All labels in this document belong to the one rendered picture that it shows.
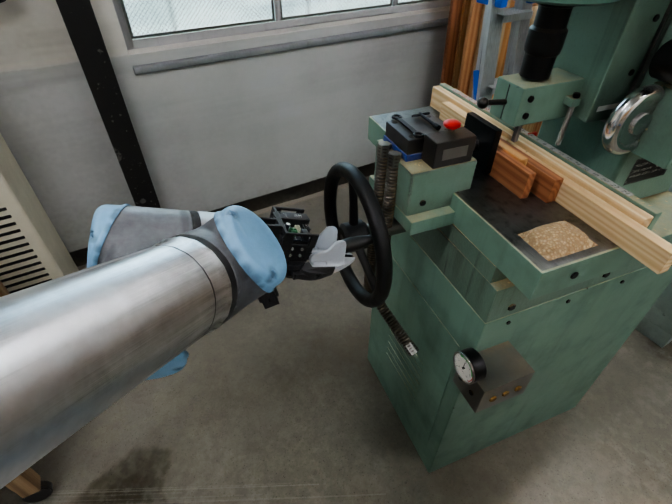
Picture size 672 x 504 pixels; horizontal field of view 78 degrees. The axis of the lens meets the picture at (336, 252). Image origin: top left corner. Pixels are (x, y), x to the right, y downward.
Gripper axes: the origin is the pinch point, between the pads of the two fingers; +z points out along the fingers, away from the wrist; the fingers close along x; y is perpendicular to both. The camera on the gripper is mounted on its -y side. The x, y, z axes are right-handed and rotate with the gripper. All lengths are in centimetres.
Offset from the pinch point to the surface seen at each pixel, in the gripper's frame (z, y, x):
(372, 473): 38, -77, -5
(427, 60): 113, 19, 153
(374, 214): 2.9, 8.6, 1.4
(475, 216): 20.8, 12.2, -2.1
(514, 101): 26.3, 30.2, 8.0
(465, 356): 22.0, -9.1, -15.3
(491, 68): 91, 30, 84
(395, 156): 8.6, 15.8, 9.9
